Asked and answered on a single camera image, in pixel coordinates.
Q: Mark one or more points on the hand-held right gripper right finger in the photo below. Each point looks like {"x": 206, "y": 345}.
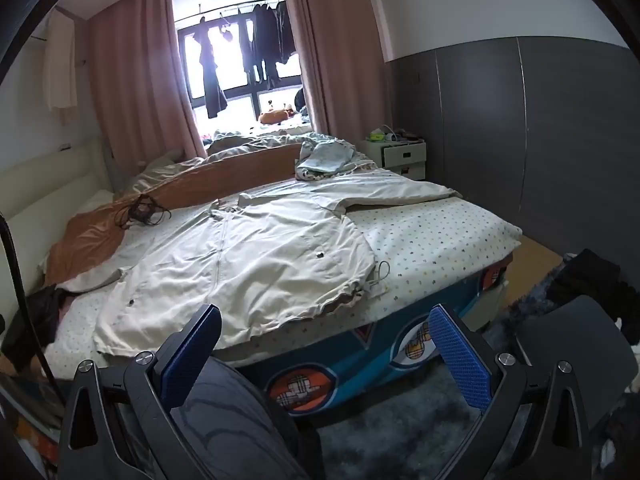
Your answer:
{"x": 460, "y": 360}

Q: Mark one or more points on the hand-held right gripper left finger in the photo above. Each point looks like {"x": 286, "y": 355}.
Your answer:
{"x": 192, "y": 355}

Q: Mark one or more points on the cream jacket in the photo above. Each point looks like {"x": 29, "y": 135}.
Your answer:
{"x": 260, "y": 260}

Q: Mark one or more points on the dark clothes pile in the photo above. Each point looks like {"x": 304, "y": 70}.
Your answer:
{"x": 590, "y": 280}

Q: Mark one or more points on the light blue folded clothes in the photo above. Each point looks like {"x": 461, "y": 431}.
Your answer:
{"x": 325, "y": 157}

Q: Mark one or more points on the row of dark hanging clothes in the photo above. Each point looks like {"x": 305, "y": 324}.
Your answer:
{"x": 265, "y": 40}

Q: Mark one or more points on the person's grey patterned leg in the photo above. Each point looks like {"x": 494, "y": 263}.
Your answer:
{"x": 235, "y": 420}

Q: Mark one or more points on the bed with dotted sheet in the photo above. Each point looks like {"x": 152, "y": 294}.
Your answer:
{"x": 440, "y": 240}

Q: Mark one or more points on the black cloth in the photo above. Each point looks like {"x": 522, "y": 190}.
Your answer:
{"x": 47, "y": 310}

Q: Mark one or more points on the orange blanket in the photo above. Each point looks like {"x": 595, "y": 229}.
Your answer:
{"x": 95, "y": 235}

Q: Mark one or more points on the beige satin pillow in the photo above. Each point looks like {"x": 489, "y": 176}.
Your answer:
{"x": 160, "y": 172}

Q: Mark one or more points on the black curved bar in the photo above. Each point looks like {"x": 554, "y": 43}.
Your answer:
{"x": 17, "y": 280}

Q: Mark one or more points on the white nightstand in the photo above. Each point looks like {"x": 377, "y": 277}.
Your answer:
{"x": 400, "y": 157}

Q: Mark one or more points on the cream padded headboard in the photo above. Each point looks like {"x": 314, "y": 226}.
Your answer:
{"x": 45, "y": 185}

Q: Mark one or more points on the rumpled pale quilt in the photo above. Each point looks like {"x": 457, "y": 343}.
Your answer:
{"x": 260, "y": 139}

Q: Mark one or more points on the grey wardrobe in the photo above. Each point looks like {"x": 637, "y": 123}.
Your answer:
{"x": 525, "y": 135}

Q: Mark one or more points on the green yellow small container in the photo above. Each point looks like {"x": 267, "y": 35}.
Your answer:
{"x": 375, "y": 136}

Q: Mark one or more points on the orange plush toy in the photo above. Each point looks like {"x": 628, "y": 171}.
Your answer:
{"x": 274, "y": 116}

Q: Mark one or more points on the window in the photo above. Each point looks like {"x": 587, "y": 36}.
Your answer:
{"x": 235, "y": 95}

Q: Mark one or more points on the dark bag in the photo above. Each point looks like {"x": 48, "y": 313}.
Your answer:
{"x": 302, "y": 102}

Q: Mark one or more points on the dark hanging trousers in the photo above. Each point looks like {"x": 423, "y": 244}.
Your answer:
{"x": 212, "y": 80}

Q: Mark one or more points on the pink curtain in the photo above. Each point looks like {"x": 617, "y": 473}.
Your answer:
{"x": 330, "y": 50}
{"x": 140, "y": 75}

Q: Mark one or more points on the white curtain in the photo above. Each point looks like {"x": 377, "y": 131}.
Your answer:
{"x": 60, "y": 65}

